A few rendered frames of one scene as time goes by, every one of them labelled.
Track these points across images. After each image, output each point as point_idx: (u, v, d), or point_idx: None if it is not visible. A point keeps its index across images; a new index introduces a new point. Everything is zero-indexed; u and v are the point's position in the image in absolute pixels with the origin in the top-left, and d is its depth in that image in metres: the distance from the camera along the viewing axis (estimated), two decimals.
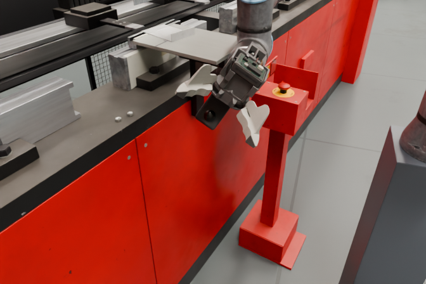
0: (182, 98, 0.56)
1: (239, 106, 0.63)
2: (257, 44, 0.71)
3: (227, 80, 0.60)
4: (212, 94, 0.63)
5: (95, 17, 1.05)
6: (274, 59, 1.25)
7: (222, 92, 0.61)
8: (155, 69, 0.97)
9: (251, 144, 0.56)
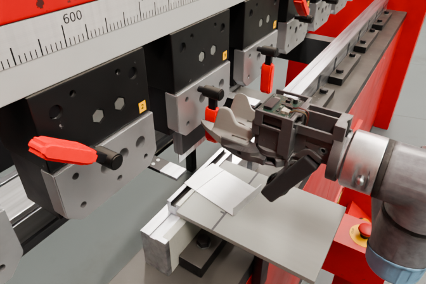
0: None
1: (258, 149, 0.50)
2: (383, 139, 0.42)
3: None
4: None
5: None
6: None
7: None
8: (206, 243, 0.68)
9: (206, 123, 0.55)
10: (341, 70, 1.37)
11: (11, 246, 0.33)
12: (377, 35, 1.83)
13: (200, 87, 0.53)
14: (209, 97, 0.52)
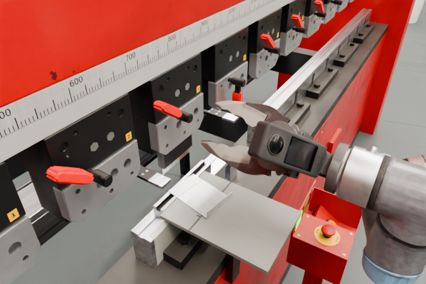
0: (208, 140, 0.54)
1: None
2: None
3: None
4: None
5: None
6: (314, 186, 1.10)
7: None
8: (186, 241, 0.82)
9: (217, 106, 0.56)
10: (318, 84, 1.50)
11: (33, 242, 0.46)
12: (357, 48, 1.96)
13: None
14: (183, 111, 0.64)
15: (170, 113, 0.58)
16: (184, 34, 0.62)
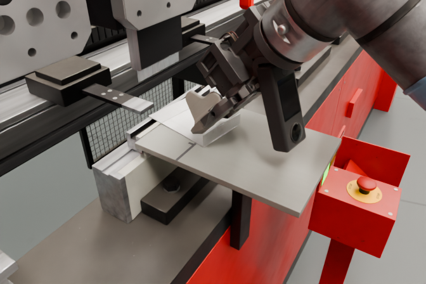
0: (227, 118, 0.56)
1: None
2: None
3: None
4: (257, 97, 0.50)
5: (74, 86, 0.65)
6: (343, 132, 0.85)
7: None
8: (174, 184, 0.57)
9: None
10: None
11: None
12: None
13: None
14: None
15: None
16: None
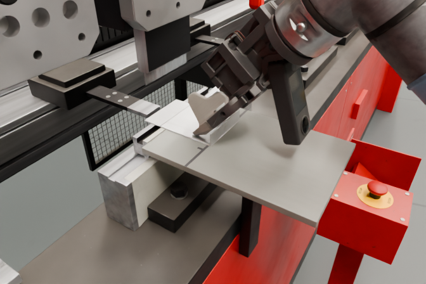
0: None
1: None
2: None
3: None
4: None
5: (78, 89, 0.63)
6: (352, 134, 0.83)
7: None
8: (181, 191, 0.55)
9: (198, 131, 0.54)
10: None
11: None
12: None
13: None
14: None
15: None
16: None
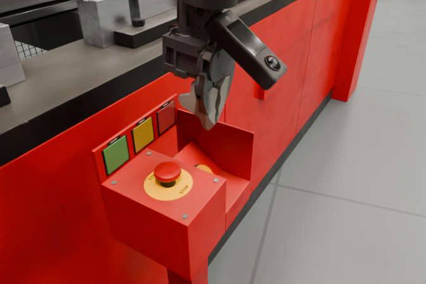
0: (215, 122, 0.55)
1: (211, 78, 0.49)
2: None
3: None
4: (231, 70, 0.52)
5: None
6: (168, 102, 0.61)
7: None
8: None
9: (210, 125, 0.56)
10: None
11: None
12: None
13: None
14: None
15: None
16: None
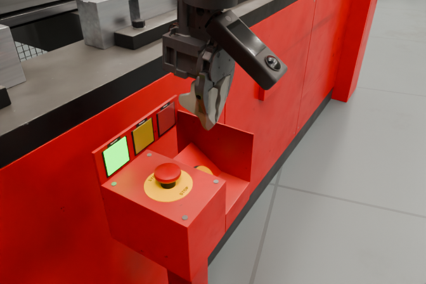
0: (215, 122, 0.55)
1: (211, 78, 0.49)
2: None
3: None
4: (231, 70, 0.52)
5: None
6: (168, 103, 0.61)
7: None
8: None
9: (210, 125, 0.56)
10: None
11: None
12: None
13: None
14: None
15: None
16: None
